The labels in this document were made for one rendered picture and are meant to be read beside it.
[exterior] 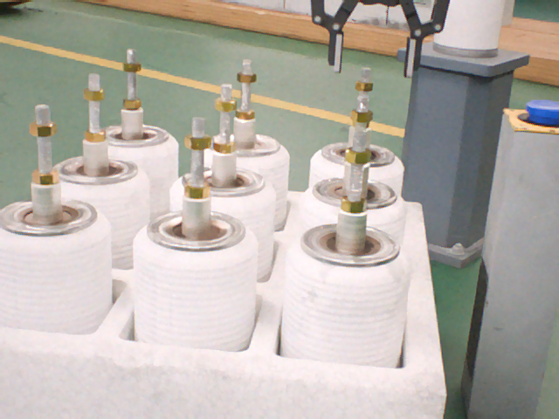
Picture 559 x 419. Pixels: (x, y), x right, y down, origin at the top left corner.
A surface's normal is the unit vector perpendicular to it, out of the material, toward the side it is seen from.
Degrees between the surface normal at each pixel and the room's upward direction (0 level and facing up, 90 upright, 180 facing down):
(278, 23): 90
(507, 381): 90
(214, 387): 90
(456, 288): 0
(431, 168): 90
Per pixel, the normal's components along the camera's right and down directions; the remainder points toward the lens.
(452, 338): 0.06, -0.93
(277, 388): -0.11, 0.35
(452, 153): -0.60, 0.26
